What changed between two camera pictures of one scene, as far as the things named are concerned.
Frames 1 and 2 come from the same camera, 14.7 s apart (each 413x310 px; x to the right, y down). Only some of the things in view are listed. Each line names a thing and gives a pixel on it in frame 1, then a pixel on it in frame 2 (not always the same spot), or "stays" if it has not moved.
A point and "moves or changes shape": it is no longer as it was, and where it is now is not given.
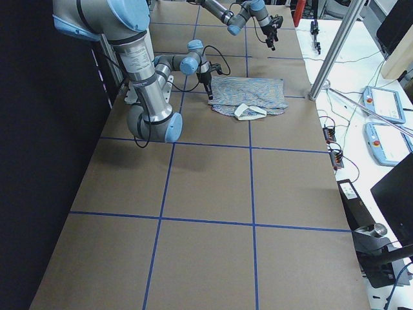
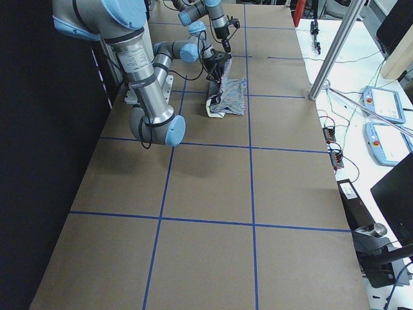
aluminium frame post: [336, 48] stays
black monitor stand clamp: [382, 261] stays
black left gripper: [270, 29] -> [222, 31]
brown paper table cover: [234, 214] stays
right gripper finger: [208, 89] -> [215, 78]
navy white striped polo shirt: [248, 98] moves or changes shape
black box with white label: [357, 212] stays
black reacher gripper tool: [314, 30] stays
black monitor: [394, 193] stays
